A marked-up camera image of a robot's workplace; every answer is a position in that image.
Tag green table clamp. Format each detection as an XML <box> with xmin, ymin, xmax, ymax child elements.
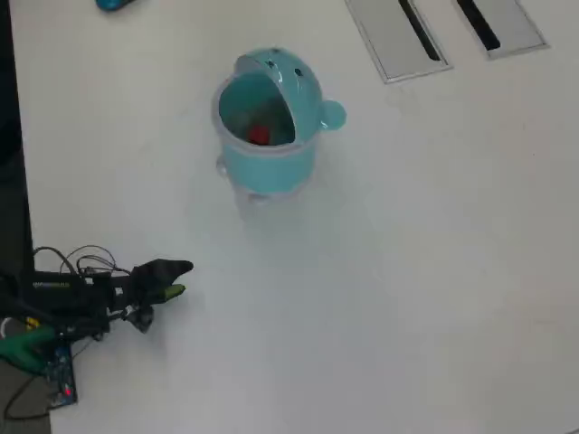
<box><xmin>0</xmin><ymin>325</ymin><xmax>56</xmax><ymax>374</ymax></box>

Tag blue controller circuit board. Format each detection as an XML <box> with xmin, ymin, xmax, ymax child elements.
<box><xmin>41</xmin><ymin>345</ymin><xmax>80</xmax><ymax>410</ymax></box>

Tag silver table cable grommet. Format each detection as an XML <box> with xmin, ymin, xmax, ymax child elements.
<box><xmin>451</xmin><ymin>0</ymin><xmax>551</xmax><ymax>61</ymax></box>
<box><xmin>344</xmin><ymin>0</ymin><xmax>454</xmax><ymax>86</ymax></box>

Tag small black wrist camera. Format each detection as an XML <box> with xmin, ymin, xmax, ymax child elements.
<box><xmin>125</xmin><ymin>303</ymin><xmax>157</xmax><ymax>335</ymax></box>

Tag black power cable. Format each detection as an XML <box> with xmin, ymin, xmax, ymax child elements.
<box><xmin>0</xmin><ymin>373</ymin><xmax>52</xmax><ymax>421</ymax></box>

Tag thin black servo wires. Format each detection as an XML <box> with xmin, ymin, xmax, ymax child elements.
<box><xmin>33</xmin><ymin>245</ymin><xmax>132</xmax><ymax>278</ymax></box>

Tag teal blue gadget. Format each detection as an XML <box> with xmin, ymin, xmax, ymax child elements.
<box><xmin>94</xmin><ymin>0</ymin><xmax>138</xmax><ymax>14</ymax></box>

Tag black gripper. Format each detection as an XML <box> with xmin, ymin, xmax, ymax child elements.
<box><xmin>107</xmin><ymin>259</ymin><xmax>195</xmax><ymax>311</ymax></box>

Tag teal round bin body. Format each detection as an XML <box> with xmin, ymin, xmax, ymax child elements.
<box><xmin>211</xmin><ymin>75</ymin><xmax>318</xmax><ymax>203</ymax></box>

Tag teal dome bin lid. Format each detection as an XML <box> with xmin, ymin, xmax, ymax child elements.
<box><xmin>234</xmin><ymin>46</ymin><xmax>349</xmax><ymax>146</ymax></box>

